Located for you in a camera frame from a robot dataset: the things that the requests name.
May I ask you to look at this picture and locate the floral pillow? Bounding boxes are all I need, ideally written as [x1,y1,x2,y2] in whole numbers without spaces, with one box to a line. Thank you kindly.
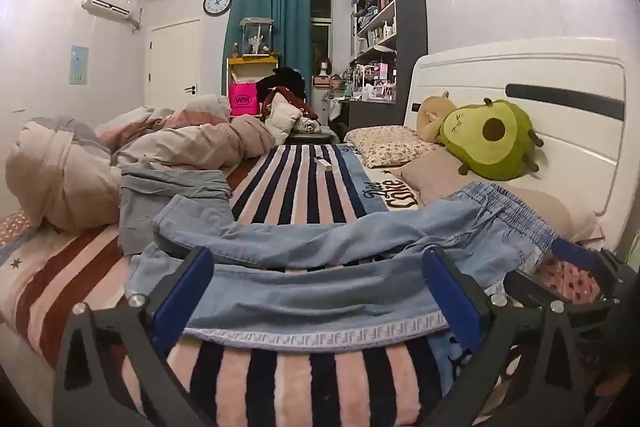
[344,126,443,168]

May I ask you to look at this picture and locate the brown plush toy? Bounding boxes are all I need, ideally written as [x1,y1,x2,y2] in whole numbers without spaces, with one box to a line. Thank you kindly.
[416,92,458,142]

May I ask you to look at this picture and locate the small blue wall poster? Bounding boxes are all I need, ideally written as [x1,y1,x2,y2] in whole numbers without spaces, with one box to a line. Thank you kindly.
[69,45,90,86]

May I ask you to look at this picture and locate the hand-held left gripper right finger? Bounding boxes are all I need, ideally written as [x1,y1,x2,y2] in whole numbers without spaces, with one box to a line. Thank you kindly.
[422,248,586,427]

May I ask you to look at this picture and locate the light blue denim pants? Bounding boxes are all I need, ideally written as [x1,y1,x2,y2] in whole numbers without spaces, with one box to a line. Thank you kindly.
[127,181,558,339]

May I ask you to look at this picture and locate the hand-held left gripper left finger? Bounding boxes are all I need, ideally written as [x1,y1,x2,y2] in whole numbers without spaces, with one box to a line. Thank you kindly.
[52,246,216,427]

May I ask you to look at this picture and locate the striped plush blanket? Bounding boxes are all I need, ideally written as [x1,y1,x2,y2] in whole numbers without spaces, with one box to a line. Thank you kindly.
[0,143,606,427]

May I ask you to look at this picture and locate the pink shopping bag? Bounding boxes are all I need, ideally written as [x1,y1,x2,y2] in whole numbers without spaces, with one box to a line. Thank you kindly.
[230,82,260,116]

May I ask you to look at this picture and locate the pink dotted cloth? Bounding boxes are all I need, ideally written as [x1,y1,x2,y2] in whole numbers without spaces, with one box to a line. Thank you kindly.
[537,254,601,303]

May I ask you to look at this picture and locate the red dotted bed sheet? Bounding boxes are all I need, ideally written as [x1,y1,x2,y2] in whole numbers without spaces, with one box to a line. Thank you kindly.
[0,211,32,253]

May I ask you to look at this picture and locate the white cushion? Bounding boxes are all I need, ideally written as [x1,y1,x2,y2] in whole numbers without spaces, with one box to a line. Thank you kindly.
[264,99,303,144]

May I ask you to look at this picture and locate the yellow storage box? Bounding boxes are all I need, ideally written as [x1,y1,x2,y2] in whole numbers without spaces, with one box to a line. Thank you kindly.
[226,55,280,112]

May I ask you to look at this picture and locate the green avocado plush toy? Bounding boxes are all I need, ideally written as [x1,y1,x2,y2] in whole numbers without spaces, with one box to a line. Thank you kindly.
[440,98,544,182]

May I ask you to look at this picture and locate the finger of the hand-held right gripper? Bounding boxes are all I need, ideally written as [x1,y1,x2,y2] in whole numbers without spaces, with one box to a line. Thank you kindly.
[502,271,601,311]
[550,238,626,303]

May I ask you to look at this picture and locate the teal curtain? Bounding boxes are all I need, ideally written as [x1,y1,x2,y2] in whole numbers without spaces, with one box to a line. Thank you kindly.
[221,0,313,108]

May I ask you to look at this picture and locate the beige and pink duvet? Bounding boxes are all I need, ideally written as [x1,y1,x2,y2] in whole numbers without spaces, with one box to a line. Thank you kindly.
[5,94,276,235]

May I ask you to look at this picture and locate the white air conditioner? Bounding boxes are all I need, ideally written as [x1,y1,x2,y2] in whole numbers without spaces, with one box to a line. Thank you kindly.
[81,0,142,29]

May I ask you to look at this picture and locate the grey folded pants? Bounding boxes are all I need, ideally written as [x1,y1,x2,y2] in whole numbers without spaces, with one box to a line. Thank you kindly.
[119,163,233,256]

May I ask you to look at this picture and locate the white door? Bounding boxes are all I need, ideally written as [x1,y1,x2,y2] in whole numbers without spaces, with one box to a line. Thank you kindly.
[148,20,201,112]

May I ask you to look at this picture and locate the black clothing pile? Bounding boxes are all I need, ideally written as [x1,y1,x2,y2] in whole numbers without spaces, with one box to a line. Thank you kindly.
[257,68,307,100]

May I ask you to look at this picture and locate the glass display case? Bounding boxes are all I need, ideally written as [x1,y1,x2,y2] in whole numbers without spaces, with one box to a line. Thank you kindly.
[239,17,275,56]

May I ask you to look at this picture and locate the dark bookshelf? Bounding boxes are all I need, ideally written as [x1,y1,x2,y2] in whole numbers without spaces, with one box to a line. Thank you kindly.
[350,0,428,128]

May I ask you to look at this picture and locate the dark desk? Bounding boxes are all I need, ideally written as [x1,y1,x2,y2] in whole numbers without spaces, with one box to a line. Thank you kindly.
[345,99,406,142]

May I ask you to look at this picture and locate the window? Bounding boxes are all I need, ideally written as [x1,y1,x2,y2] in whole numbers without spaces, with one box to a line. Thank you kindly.
[310,0,334,98]

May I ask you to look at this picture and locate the dark red cloth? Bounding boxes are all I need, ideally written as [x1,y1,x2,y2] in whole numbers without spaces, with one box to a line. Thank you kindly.
[262,88,318,120]

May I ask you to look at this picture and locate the white bed headboard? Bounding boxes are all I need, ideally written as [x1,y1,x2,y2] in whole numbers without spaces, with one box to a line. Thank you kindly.
[402,38,628,240]

